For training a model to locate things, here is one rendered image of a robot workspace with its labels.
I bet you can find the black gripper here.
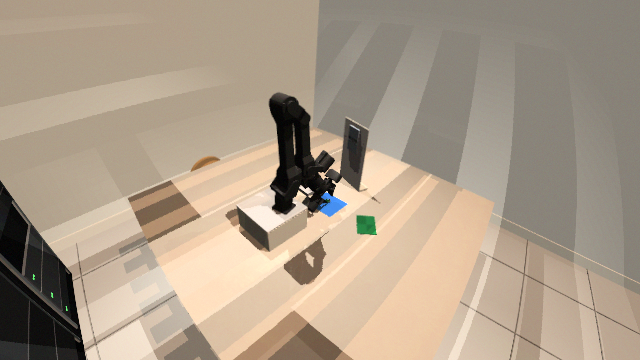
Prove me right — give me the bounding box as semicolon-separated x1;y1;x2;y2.
302;169;342;213

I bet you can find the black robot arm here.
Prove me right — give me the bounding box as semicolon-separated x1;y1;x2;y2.
268;93;335;215

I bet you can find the blue square marking on table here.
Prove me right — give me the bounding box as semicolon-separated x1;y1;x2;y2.
317;192;348;217

